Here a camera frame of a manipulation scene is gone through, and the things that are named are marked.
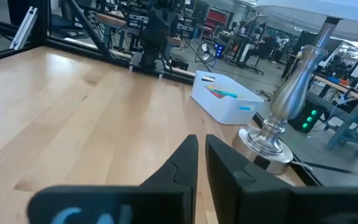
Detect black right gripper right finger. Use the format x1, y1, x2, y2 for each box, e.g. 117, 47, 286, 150
205, 134, 358, 224

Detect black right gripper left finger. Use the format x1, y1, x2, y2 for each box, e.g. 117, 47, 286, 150
26, 134, 199, 224

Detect teal highlighter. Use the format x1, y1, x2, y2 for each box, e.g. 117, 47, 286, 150
213, 89, 239, 99

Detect white plastic bin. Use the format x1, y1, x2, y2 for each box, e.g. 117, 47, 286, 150
190, 70, 265, 126

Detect black computer tower green lights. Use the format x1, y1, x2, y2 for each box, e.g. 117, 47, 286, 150
287, 99, 326, 134

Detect table lamp white shade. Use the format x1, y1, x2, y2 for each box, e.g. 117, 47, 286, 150
231, 0, 358, 175

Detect wooden workbench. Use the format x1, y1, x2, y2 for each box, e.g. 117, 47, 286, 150
309, 74, 358, 156
96, 12, 183, 52

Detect blue light device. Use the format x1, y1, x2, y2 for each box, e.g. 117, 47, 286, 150
214, 43, 225, 59

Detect round floor fan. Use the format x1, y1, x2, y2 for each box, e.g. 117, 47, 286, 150
196, 42, 217, 63

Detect red tool cabinet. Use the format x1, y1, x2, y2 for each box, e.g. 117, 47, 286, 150
204, 7, 231, 32

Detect black lamp cord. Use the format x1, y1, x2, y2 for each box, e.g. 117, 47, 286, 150
290, 160, 358, 181

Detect silver aluminium bracket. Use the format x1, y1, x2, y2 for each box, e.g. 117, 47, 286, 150
9, 6, 39, 50

